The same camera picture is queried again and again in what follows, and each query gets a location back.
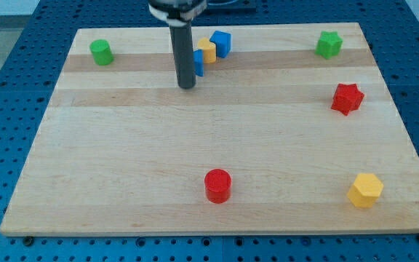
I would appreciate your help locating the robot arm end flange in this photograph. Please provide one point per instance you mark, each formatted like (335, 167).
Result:
(176, 13)

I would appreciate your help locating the red cylinder block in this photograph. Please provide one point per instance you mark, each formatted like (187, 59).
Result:
(217, 184)

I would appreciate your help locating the blue crescent block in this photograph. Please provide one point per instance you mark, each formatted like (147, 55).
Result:
(198, 62)

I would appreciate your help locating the yellow heart block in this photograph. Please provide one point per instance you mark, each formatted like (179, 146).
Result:
(208, 49)

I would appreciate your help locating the wooden board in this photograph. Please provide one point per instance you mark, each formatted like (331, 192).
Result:
(122, 151)

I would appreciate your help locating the blue cube block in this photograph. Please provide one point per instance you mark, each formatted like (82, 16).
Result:
(223, 42)

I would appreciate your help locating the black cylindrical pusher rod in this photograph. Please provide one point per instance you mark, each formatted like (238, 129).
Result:
(182, 47)

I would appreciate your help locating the green cylinder block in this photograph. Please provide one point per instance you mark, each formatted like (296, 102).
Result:
(101, 52)

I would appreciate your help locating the red star block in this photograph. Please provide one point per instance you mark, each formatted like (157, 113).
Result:
(347, 98)

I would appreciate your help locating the green star block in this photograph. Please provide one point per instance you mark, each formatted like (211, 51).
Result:
(329, 44)

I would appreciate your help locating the yellow hexagon block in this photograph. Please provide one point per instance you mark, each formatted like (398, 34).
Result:
(365, 190)

